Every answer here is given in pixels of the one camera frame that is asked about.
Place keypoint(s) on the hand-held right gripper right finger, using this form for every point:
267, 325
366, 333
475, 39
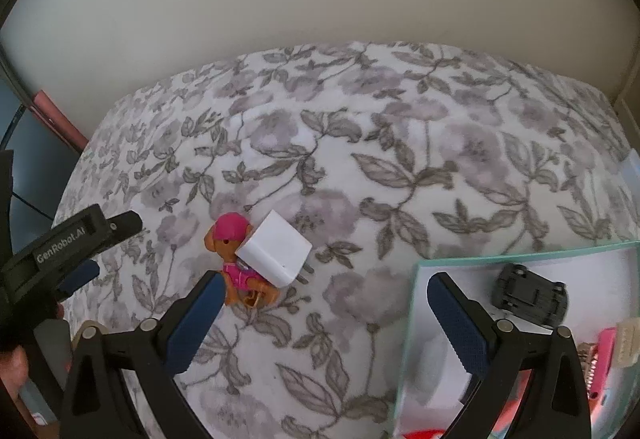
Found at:
457, 324

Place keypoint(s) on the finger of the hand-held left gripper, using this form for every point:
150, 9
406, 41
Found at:
79, 281
122, 224

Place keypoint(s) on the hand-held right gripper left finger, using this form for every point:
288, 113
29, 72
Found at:
195, 324

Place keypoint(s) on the brown toy dog figure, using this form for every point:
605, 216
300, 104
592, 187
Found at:
235, 266

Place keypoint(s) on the black toy car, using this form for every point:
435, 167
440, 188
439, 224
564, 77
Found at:
530, 296

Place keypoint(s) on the white wall charger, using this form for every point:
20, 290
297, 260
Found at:
275, 250

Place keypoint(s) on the red and white tube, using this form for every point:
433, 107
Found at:
425, 434

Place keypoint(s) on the teal box tray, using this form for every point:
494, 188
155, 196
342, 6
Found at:
590, 274

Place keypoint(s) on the pink toy car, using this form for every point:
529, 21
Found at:
606, 361

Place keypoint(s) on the person's left hand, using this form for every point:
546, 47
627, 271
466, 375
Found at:
11, 366

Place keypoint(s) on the dark cabinet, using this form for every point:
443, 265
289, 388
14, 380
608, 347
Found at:
35, 159

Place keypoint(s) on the pink board edge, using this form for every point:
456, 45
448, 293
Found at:
60, 121

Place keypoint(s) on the floral blanket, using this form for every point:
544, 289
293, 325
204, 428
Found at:
400, 169

